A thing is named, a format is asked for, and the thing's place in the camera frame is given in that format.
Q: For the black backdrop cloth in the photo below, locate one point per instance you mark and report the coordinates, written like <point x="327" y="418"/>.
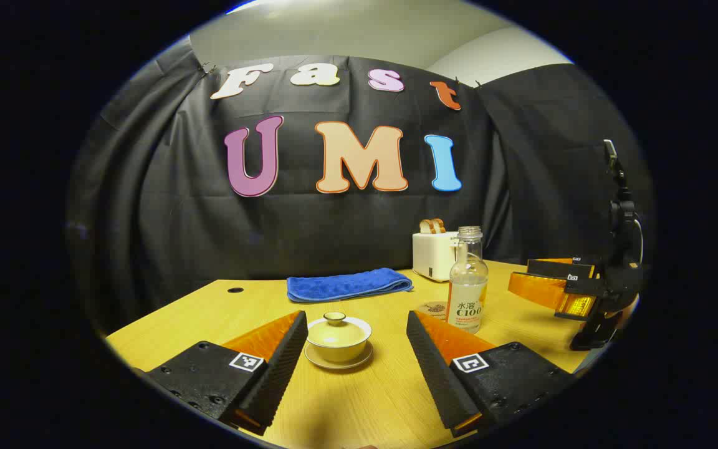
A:
<point x="334" y="237"/>

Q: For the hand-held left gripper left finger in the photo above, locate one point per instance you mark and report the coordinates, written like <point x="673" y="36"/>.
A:
<point x="275" y="374"/>

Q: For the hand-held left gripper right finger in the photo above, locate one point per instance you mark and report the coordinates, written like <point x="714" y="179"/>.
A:
<point x="437" y="374"/>

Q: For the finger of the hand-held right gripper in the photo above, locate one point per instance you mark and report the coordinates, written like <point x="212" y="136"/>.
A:
<point x="552" y="268"/>
<point x="540" y="290"/>

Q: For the toast bread slice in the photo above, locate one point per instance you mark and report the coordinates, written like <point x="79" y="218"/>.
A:
<point x="424" y="227"/>
<point x="440" y="226"/>

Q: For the blue folded towel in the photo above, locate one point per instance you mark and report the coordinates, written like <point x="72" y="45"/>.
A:
<point x="346" y="285"/>

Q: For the cream saucer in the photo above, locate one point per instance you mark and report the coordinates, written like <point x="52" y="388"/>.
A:
<point x="340" y="366"/>

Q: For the cream teacup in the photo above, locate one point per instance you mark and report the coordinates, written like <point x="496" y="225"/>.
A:
<point x="340" y="353"/>

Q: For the round wooden coaster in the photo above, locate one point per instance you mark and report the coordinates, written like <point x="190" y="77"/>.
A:
<point x="430" y="307"/>

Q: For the white toaster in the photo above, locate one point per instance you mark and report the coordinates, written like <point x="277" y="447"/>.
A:
<point x="432" y="255"/>

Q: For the clear water bottle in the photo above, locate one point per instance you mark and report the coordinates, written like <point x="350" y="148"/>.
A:
<point x="466" y="280"/>

